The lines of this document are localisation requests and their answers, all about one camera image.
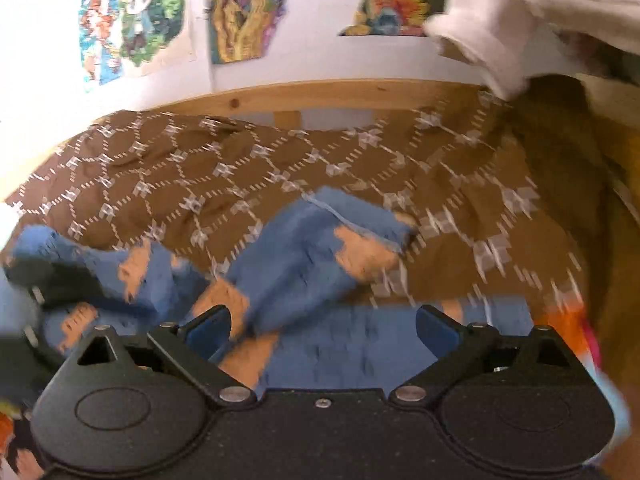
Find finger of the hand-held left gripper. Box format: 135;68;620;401
2;257;108;311

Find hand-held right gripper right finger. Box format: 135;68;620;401
389;304;577;409

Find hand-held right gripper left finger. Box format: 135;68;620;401
75;304;257;407

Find blue pants with orange print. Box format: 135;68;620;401
5;187;533;396

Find brown patterned blanket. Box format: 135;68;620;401
5;87;591;321

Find orange and light blue sheet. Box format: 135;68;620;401
0;305;633;480

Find dark olive cloth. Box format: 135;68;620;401
500;74;640;361

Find white cloth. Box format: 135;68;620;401
425;0;640;102

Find wooden bed frame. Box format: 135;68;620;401
0;77;506;201

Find colourful cartoon wall poster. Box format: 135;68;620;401
77;0;197;92

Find yellow swirl wall poster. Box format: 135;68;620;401
207;0;321;67

